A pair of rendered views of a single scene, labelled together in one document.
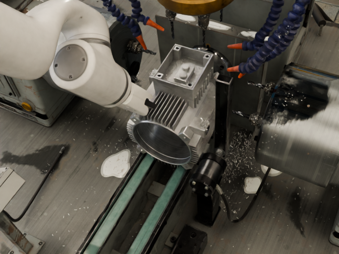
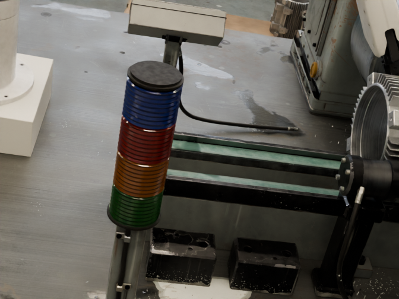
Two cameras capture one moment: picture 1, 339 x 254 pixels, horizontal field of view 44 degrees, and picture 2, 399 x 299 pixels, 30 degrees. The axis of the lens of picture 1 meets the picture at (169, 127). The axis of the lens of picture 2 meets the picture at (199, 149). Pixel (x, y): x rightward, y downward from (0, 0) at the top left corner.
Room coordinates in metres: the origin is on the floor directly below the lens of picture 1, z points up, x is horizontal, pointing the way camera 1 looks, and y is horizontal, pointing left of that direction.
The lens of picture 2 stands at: (-0.30, -0.60, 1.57)
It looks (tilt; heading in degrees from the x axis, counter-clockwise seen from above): 32 degrees down; 49
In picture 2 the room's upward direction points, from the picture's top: 12 degrees clockwise
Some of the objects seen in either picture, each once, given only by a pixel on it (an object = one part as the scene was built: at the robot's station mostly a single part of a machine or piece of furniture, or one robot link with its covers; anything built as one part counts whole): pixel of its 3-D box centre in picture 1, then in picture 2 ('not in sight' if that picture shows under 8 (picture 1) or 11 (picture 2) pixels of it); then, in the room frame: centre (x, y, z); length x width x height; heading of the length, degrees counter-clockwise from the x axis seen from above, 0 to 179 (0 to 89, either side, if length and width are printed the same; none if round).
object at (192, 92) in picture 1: (184, 76); not in sight; (0.69, -0.05, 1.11); 0.12 x 0.11 x 0.07; 149
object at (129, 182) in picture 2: not in sight; (141, 166); (0.11, -0.03, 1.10); 0.06 x 0.06 x 0.04
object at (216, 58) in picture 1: (207, 69); not in sight; (0.80, -0.12, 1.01); 0.15 x 0.02 x 0.15; 57
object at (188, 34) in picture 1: (216, 64); not in sight; (0.85, -0.15, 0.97); 0.30 x 0.11 x 0.34; 57
